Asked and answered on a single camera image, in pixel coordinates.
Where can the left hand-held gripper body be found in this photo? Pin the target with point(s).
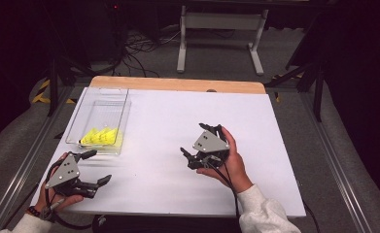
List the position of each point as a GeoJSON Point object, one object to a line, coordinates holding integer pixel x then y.
{"type": "Point", "coordinates": [66, 171]}

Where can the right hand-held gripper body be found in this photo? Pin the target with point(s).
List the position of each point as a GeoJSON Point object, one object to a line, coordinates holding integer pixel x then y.
{"type": "Point", "coordinates": [210, 144]}

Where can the yellow plastic shuttlecock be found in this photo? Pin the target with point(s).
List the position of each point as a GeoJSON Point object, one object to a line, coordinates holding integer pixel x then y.
{"type": "Point", "coordinates": [101, 136]}
{"type": "Point", "coordinates": [115, 137]}
{"type": "Point", "coordinates": [88, 137]}

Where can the clear plastic box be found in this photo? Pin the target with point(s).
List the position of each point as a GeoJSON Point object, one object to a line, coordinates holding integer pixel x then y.
{"type": "Point", "coordinates": [101, 113]}

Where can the person's left hand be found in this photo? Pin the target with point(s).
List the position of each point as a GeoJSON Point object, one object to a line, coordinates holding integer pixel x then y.
{"type": "Point", "coordinates": [59, 202]}

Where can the person's right hand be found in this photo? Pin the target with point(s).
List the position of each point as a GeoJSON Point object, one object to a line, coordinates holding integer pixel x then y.
{"type": "Point", "coordinates": [236, 168]}

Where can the white table cover sheet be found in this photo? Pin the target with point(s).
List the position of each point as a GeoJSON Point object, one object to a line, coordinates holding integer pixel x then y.
{"type": "Point", "coordinates": [178, 113]}

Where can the dark wristband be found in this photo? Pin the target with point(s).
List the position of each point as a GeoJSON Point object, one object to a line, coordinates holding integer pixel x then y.
{"type": "Point", "coordinates": [40, 213]}

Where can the wooden table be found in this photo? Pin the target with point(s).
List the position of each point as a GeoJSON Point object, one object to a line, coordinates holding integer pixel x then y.
{"type": "Point", "coordinates": [178, 84]}

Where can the yellow black floor tape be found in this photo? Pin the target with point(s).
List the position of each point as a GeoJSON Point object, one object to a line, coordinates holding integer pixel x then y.
{"type": "Point", "coordinates": [41, 95]}

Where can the black stand legs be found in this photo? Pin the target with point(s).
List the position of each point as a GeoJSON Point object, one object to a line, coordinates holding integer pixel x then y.
{"type": "Point", "coordinates": [53, 87]}
{"type": "Point", "coordinates": [317, 93]}

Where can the white metal stand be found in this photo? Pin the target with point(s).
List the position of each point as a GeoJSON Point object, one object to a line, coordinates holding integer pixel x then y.
{"type": "Point", "coordinates": [221, 21]}

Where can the aluminium floor rail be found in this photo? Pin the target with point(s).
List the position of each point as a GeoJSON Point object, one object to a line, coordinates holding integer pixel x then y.
{"type": "Point", "coordinates": [336, 161]}
{"type": "Point", "coordinates": [22, 165]}

